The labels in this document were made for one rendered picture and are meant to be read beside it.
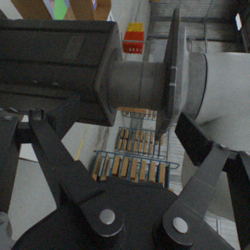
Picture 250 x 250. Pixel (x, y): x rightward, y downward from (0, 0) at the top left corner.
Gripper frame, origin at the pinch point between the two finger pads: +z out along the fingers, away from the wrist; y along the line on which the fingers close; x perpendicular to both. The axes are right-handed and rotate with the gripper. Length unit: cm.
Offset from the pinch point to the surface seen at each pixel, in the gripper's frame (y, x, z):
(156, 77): 4.8, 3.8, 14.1
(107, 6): -18, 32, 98
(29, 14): -31.7, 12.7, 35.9
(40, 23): -21.1, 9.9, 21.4
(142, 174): 69, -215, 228
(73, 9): -29, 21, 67
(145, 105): 4.2, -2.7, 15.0
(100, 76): -5.4, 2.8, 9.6
